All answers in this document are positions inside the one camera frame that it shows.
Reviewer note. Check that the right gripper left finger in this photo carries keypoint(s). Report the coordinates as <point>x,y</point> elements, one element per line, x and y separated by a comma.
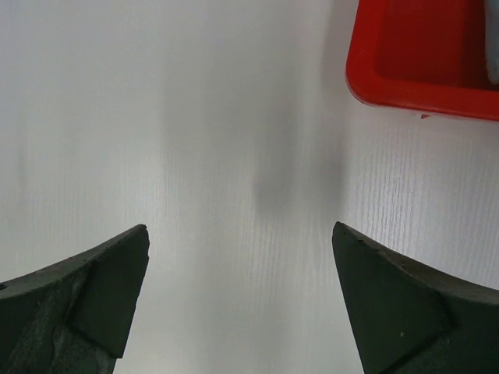
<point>74,316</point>

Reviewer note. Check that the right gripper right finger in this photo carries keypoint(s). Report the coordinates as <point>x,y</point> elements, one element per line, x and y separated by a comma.
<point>407,317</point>

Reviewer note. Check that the teal t shirt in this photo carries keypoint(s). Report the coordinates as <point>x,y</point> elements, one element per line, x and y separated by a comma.
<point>491,39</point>

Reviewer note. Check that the red plastic bin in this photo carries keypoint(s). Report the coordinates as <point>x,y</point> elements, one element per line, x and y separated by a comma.
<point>426,56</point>

